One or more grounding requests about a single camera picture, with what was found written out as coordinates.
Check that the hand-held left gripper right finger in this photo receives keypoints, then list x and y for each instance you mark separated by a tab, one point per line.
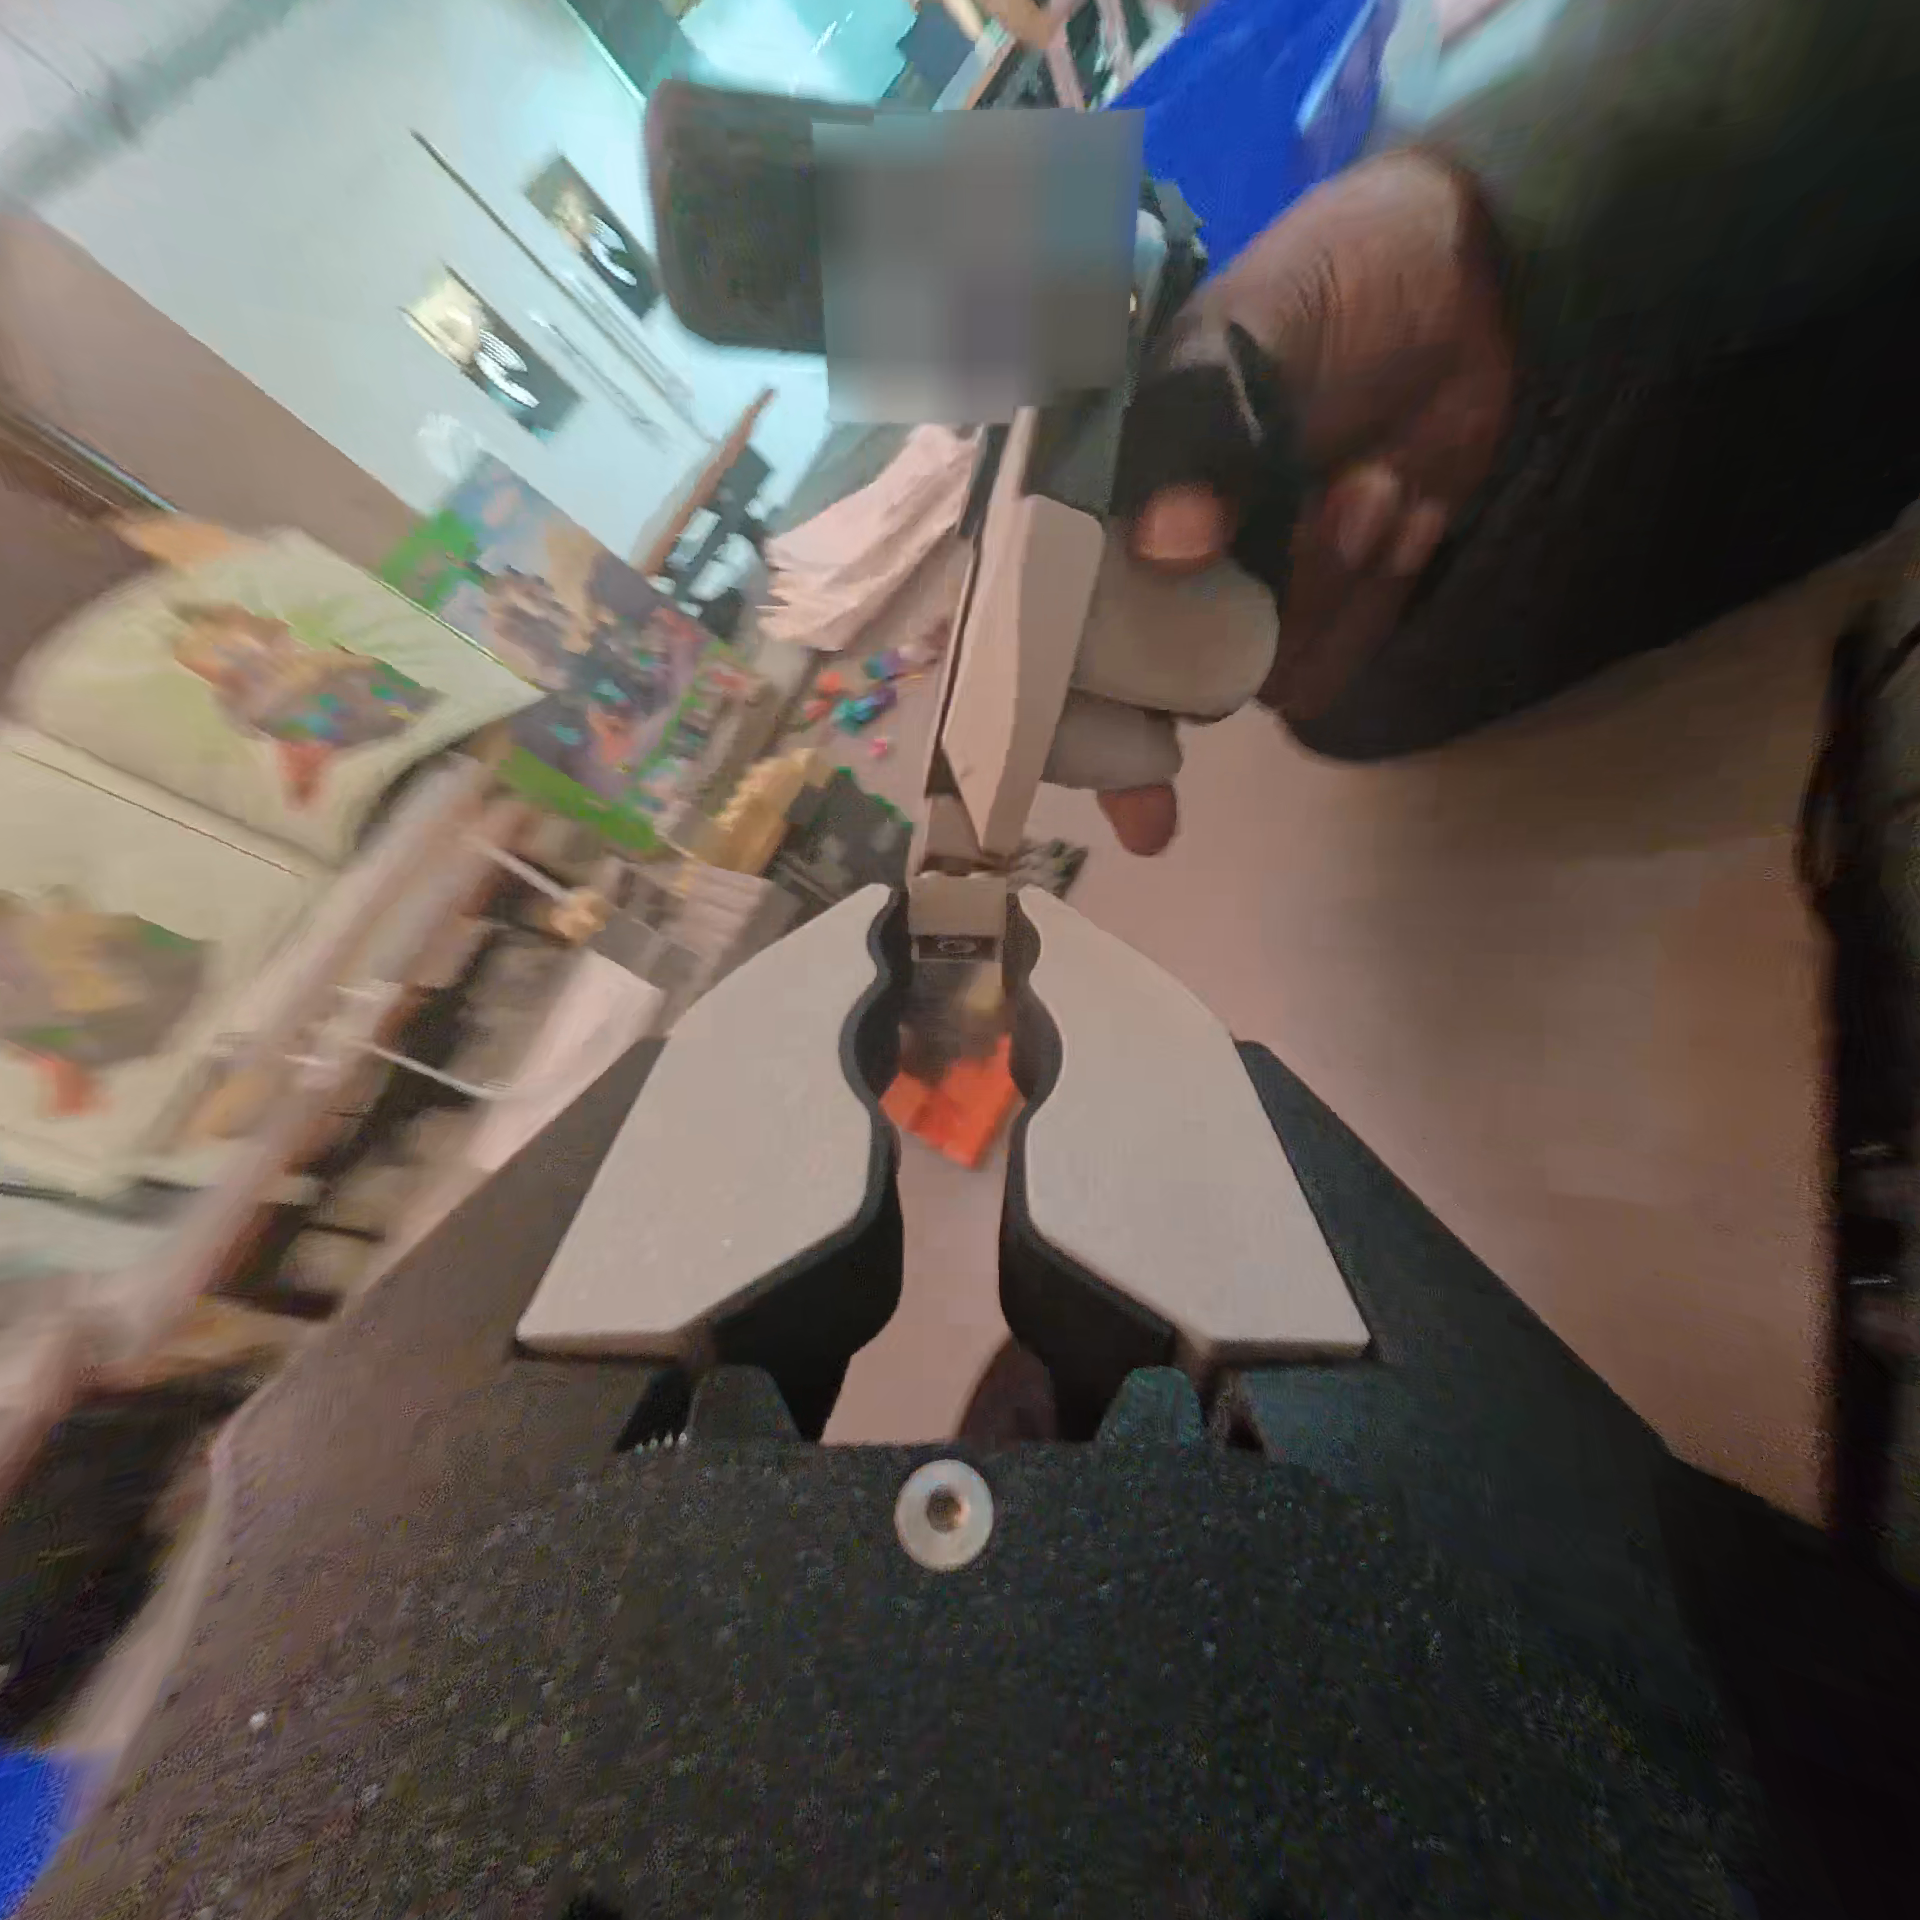
1185	1185

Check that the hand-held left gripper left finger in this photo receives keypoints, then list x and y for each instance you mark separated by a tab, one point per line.
704	1171

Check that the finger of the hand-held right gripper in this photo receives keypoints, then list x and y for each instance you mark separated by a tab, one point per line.
1035	646
944	809

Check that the toy brick building model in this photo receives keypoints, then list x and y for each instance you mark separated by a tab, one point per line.
944	1110

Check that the grey desk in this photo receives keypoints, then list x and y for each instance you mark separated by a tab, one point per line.
1499	1050

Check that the person's right hand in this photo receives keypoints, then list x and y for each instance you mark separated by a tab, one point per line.
1380	375

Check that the purple toy pieces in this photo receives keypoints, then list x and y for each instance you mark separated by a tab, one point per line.
869	697

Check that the black phone icon sign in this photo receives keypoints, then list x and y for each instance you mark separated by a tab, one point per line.
593	233
493	352

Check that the wooden office table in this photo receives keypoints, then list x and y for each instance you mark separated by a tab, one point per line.
714	481

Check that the printed toy box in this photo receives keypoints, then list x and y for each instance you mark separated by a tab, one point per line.
585	646

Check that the open instruction book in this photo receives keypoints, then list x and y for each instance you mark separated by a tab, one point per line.
225	721

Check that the person's dark green hoodie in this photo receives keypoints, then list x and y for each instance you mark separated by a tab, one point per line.
1874	1050

